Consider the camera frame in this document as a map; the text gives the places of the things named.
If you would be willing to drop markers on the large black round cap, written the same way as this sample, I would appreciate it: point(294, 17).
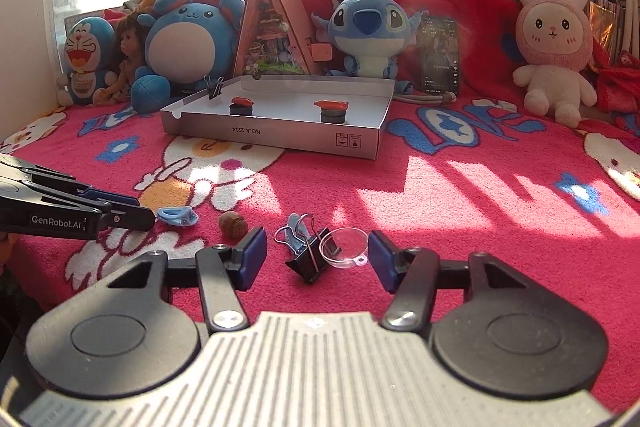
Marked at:
point(332, 116)

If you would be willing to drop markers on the crumpled red cloth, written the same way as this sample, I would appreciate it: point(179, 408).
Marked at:
point(620, 82)

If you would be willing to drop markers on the pink cartoon print blanket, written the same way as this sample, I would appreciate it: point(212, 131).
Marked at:
point(450, 217)

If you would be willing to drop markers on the pink triangular miniature house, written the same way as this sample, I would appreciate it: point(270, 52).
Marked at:
point(272, 27)

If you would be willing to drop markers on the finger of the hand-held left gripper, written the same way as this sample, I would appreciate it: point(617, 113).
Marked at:
point(115, 198)
point(127, 219)

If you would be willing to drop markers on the black binder clip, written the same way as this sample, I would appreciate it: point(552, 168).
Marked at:
point(216, 88)
point(307, 262)

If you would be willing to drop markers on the small red pointed cap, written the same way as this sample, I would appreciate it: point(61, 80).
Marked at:
point(242, 100)

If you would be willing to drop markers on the blue alien plush toy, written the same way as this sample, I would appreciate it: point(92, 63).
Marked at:
point(370, 27)

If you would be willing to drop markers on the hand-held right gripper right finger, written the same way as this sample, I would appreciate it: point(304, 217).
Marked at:
point(382, 262)

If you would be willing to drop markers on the white cardboard box tray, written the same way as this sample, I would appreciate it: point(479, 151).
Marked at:
point(285, 107)

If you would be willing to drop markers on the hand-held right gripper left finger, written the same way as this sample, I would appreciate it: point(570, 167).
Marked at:
point(252, 254)

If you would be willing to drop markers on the blue shark hair clip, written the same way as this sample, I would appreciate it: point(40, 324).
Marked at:
point(177, 215)
point(295, 232)

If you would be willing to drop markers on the brown walnut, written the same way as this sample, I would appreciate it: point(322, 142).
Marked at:
point(232, 225)

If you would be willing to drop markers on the clear plastic dome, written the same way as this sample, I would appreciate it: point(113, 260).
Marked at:
point(342, 247)

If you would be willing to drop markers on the brown haired doll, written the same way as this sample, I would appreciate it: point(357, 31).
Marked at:
point(127, 57)

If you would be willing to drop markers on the black smartphone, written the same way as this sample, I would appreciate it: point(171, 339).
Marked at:
point(440, 57)

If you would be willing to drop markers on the round blue plush toy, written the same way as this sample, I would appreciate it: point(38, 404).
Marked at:
point(192, 37)

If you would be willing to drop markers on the upright books beside bunny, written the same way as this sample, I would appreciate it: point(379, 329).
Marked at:
point(612, 22)

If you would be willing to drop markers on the long red pointed cap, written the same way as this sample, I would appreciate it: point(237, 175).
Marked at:
point(331, 104)

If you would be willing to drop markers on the blue cat robot plush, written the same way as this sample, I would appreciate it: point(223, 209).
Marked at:
point(85, 57)

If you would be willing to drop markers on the small black round cap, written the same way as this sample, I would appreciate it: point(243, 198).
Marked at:
point(241, 109)

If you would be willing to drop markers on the small pink cube toy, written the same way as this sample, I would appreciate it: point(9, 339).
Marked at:
point(321, 53)

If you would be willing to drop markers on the pink bunny plush toy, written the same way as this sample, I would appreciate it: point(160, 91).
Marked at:
point(552, 37)

